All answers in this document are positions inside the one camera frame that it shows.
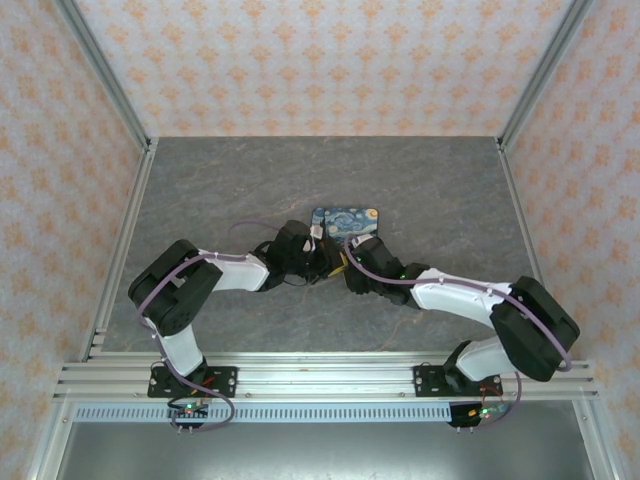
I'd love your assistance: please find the starry night print tin box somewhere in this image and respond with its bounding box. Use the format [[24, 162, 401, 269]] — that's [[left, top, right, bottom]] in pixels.
[[310, 205, 380, 250]]

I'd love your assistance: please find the grey metal panel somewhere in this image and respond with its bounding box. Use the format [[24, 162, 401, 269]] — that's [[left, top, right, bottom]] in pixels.
[[49, 422, 591, 480]]

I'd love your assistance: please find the right controller board with leds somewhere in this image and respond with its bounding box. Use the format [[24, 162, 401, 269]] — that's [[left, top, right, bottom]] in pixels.
[[449, 402, 511, 429]]

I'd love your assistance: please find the controller board with leds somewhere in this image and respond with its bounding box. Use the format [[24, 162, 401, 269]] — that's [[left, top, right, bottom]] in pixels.
[[167, 399, 211, 426], [449, 402, 511, 429]]

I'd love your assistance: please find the left controller board with leds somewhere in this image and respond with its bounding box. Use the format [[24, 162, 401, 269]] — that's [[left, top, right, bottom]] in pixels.
[[167, 399, 211, 426]]

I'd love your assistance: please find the aluminium cross rail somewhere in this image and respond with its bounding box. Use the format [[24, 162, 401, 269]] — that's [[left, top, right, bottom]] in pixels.
[[53, 351, 601, 402]]

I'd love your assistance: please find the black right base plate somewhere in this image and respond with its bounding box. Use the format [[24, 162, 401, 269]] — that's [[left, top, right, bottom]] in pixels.
[[413, 364, 501, 399]]

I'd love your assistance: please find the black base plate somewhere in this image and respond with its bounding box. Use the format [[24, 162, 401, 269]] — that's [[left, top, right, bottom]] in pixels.
[[413, 364, 501, 399], [147, 366, 239, 399]]

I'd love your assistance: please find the grey slotted cable duct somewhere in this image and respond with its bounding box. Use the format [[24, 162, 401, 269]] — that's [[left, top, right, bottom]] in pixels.
[[74, 405, 454, 422]]

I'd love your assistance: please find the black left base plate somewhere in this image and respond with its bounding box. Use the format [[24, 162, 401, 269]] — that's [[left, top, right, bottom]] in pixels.
[[147, 366, 239, 399]]

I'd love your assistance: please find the aluminium table edge rail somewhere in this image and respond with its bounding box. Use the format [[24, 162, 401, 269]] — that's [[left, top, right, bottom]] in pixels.
[[496, 138, 547, 285], [79, 138, 160, 361]]

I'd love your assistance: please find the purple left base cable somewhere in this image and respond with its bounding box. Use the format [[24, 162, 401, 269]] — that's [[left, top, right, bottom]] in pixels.
[[157, 375, 237, 432]]

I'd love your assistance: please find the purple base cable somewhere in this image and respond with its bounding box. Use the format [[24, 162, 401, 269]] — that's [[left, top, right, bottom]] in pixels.
[[457, 387, 525, 432], [157, 375, 237, 432]]

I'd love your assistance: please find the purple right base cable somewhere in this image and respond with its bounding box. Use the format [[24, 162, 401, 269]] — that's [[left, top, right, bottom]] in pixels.
[[457, 387, 525, 432]]

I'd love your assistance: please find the aluminium upright frame post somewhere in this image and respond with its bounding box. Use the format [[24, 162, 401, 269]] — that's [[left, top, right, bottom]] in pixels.
[[52, 0, 154, 151], [498, 0, 596, 151]]

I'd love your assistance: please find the aluminium lower frame post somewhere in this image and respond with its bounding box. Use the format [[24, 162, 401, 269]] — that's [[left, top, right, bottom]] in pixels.
[[574, 399, 619, 480], [24, 399, 76, 480]]

